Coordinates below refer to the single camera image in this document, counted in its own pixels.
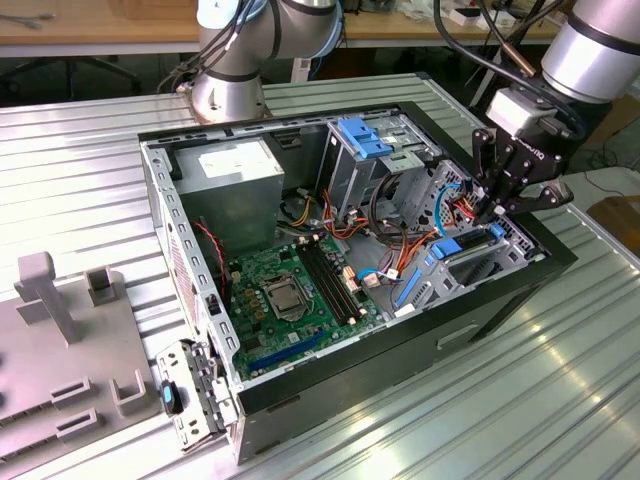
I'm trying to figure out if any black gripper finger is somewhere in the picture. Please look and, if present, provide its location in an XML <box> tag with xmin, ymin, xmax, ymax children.
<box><xmin>492</xmin><ymin>180</ymin><xmax>575</xmax><ymax>217</ymax></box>
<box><xmin>472</xmin><ymin>128</ymin><xmax>521</xmax><ymax>221</ymax></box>

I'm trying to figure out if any orange red power wire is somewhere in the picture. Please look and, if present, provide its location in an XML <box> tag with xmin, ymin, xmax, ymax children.
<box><xmin>448</xmin><ymin>193</ymin><xmax>490</xmax><ymax>221</ymax></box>

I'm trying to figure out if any blue data wire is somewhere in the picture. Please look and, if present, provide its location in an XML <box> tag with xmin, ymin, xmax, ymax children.
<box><xmin>433</xmin><ymin>182</ymin><xmax>476</xmax><ymax>237</ymax></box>

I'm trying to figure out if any hard disk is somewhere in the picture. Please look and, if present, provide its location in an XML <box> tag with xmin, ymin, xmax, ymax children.
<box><xmin>394</xmin><ymin>223</ymin><xmax>505</xmax><ymax>307</ymax></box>

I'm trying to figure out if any grey metal disk bay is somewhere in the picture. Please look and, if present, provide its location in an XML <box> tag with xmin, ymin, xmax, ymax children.
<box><xmin>392</xmin><ymin>159</ymin><xmax>549</xmax><ymax>314</ymax></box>

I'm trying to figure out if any flat brown cardboard box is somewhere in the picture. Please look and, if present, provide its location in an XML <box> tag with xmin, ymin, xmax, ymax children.
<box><xmin>587</xmin><ymin>196</ymin><xmax>640</xmax><ymax>254</ymax></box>

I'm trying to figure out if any large brown cardboard box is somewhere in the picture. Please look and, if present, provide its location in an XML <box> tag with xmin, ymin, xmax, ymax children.
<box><xmin>599</xmin><ymin>94</ymin><xmax>640</xmax><ymax>146</ymax></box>

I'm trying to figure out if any blue drive latch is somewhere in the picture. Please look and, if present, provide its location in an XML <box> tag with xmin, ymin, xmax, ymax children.
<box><xmin>337</xmin><ymin>116</ymin><xmax>397</xmax><ymax>160</ymax></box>

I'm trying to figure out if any grey optical drive cage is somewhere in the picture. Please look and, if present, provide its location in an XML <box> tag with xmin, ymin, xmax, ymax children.
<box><xmin>317</xmin><ymin>112</ymin><xmax>444</xmax><ymax>226</ymax></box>

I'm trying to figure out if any white box with black top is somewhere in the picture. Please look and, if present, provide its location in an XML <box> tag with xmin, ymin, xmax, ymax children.
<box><xmin>449</xmin><ymin>7</ymin><xmax>482</xmax><ymax>26</ymax></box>

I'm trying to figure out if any black RAM slot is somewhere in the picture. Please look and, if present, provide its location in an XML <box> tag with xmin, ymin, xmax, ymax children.
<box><xmin>316</xmin><ymin>238</ymin><xmax>366</xmax><ymax>319</ymax></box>
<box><xmin>305</xmin><ymin>243</ymin><xmax>355</xmax><ymax>325</ymax></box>
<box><xmin>311</xmin><ymin>241</ymin><xmax>360</xmax><ymax>322</ymax></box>
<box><xmin>298</xmin><ymin>244</ymin><xmax>350</xmax><ymax>328</ymax></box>

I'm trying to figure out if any silver CPU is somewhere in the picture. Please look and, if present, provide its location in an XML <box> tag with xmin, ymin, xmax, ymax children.
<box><xmin>269</xmin><ymin>288</ymin><xmax>301</xmax><ymax>314</ymax></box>

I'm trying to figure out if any black PC case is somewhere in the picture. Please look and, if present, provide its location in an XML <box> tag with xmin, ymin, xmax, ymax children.
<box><xmin>137</xmin><ymin>99</ymin><xmax>580</xmax><ymax>466</ymax></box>

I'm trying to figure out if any CPU socket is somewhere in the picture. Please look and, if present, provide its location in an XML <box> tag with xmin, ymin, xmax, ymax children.
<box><xmin>258</xmin><ymin>280</ymin><xmax>312</xmax><ymax>324</ymax></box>

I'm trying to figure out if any grey power supply unit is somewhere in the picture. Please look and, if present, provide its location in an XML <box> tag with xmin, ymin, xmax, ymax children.
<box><xmin>172</xmin><ymin>137</ymin><xmax>286</xmax><ymax>261</ymax></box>

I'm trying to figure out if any green motherboard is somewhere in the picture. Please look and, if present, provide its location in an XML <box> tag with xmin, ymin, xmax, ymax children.
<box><xmin>227</xmin><ymin>234</ymin><xmax>389</xmax><ymax>384</ymax></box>

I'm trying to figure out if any blue expansion slot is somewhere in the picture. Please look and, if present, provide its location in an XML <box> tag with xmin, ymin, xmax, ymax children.
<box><xmin>248</xmin><ymin>332</ymin><xmax>327</xmax><ymax>372</ymax></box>

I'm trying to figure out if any black case fan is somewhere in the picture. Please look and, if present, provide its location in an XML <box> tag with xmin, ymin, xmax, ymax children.
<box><xmin>192</xmin><ymin>215</ymin><xmax>234</xmax><ymax>301</ymax></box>

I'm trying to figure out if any blue black latch tab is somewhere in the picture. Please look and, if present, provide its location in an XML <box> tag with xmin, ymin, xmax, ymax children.
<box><xmin>159</xmin><ymin>378</ymin><xmax>185</xmax><ymax>416</ymax></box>

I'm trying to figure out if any wooden desk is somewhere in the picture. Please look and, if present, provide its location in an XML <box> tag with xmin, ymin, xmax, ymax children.
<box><xmin>0</xmin><ymin>0</ymin><xmax>571</xmax><ymax>60</ymax></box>

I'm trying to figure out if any grey parts rack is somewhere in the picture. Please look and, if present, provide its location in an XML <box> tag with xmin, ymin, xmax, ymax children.
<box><xmin>0</xmin><ymin>251</ymin><xmax>169</xmax><ymax>469</ymax></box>

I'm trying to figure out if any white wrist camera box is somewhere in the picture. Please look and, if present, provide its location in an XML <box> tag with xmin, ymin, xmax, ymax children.
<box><xmin>485</xmin><ymin>87</ymin><xmax>549</xmax><ymax>135</ymax></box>

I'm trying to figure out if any copper coloured cable sleeve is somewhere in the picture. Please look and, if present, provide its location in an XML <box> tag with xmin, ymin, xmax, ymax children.
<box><xmin>498</xmin><ymin>42</ymin><xmax>540</xmax><ymax>77</ymax></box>

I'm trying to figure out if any orange black wire bundle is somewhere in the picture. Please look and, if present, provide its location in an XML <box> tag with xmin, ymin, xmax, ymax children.
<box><xmin>279</xmin><ymin>174</ymin><xmax>436</xmax><ymax>296</ymax></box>

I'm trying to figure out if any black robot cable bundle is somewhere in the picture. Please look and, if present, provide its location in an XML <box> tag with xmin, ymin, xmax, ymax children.
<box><xmin>159</xmin><ymin>0</ymin><xmax>586</xmax><ymax>146</ymax></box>

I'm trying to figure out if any grey card retainer bracket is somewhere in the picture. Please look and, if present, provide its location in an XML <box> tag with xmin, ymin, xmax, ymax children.
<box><xmin>155</xmin><ymin>338</ymin><xmax>240</xmax><ymax>454</ymax></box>

